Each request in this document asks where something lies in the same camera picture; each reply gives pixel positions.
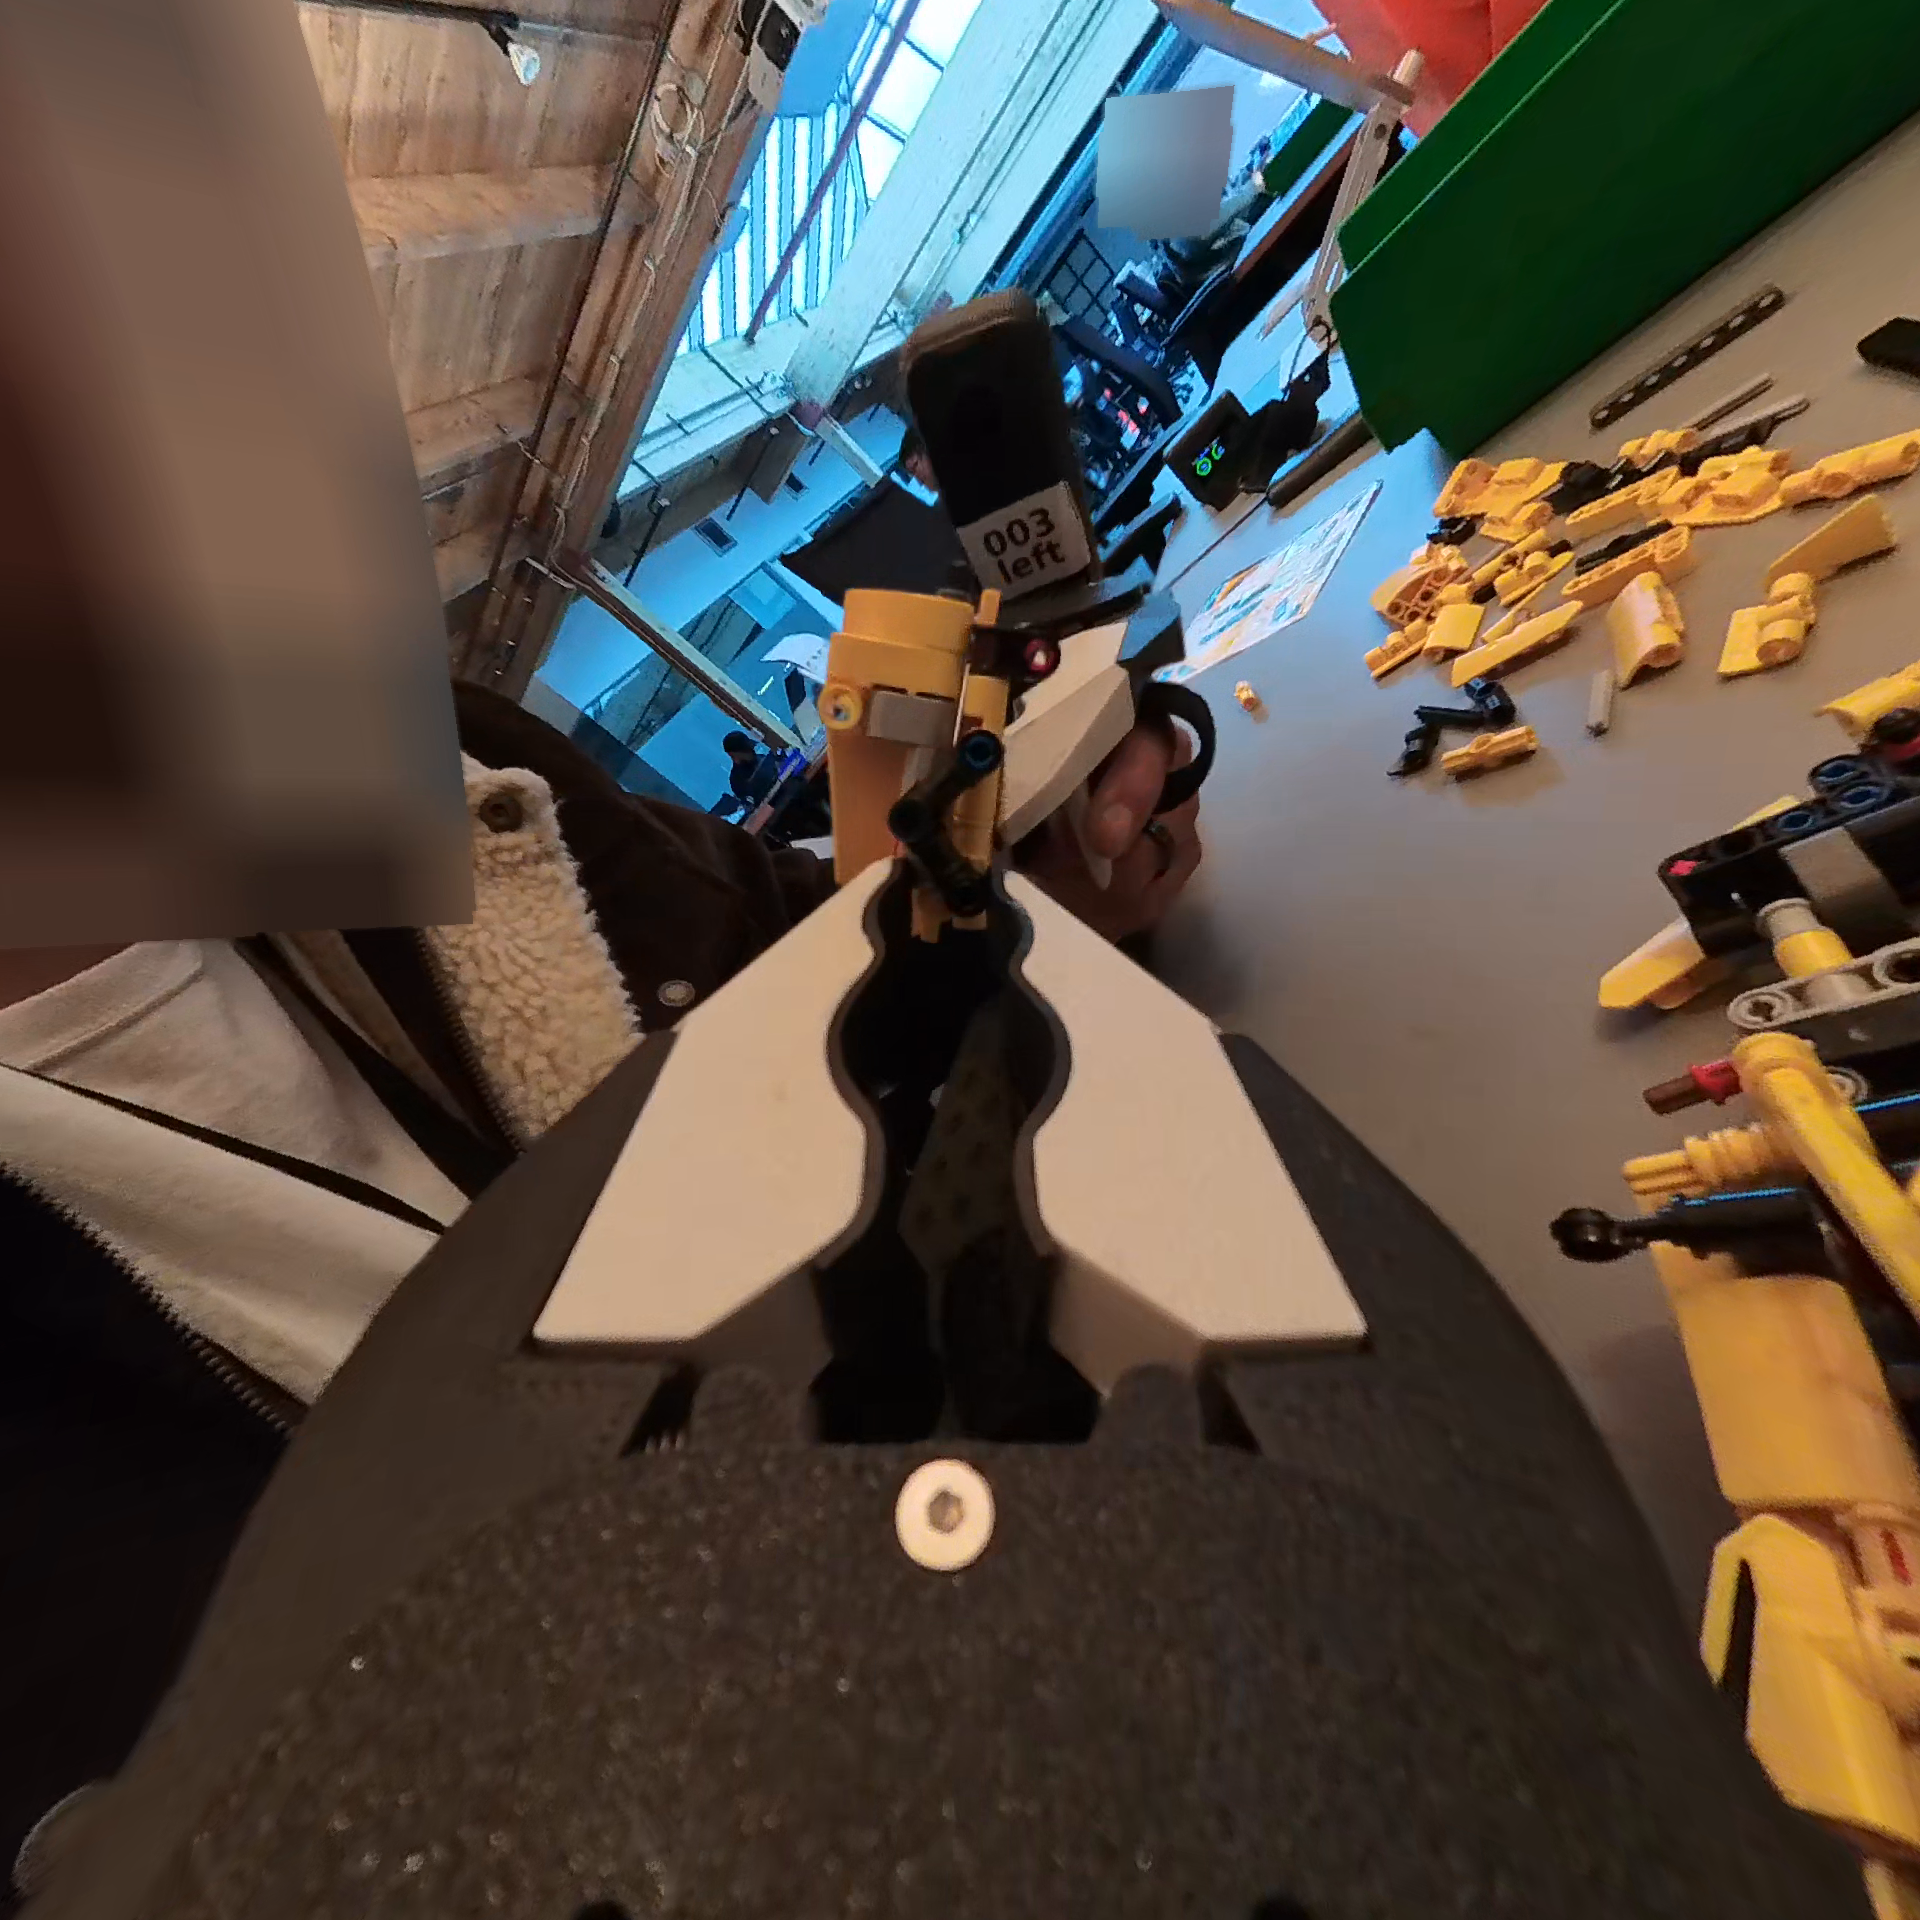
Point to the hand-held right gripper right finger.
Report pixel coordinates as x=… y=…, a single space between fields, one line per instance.
x=1184 y=1184

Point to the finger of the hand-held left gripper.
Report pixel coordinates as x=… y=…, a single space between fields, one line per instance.
x=1079 y=721

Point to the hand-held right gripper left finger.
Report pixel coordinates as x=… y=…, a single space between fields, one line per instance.
x=720 y=1184

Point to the yellow brick subassembly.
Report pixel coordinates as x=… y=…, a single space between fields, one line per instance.
x=892 y=661

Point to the yellow brick car model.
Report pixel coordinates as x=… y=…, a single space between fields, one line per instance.
x=1785 y=1350

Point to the person's left hand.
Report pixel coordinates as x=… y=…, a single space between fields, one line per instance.
x=1141 y=862

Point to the colourful printed leaflet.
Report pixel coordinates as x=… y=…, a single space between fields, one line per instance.
x=1277 y=593

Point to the black device green display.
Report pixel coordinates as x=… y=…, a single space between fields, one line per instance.
x=1212 y=457

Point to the pile of yellow brick pieces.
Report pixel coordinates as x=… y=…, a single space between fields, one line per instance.
x=1643 y=615

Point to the green plastic bin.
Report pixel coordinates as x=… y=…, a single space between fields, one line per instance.
x=1575 y=225

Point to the long black brick beam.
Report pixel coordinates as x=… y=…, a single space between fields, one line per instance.
x=1688 y=355

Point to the black flat bar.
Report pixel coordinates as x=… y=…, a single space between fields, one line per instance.
x=1894 y=348

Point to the white ceiling camera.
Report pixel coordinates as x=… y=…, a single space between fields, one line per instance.
x=774 y=30

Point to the wooden frame stand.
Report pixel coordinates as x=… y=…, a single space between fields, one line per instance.
x=1359 y=182

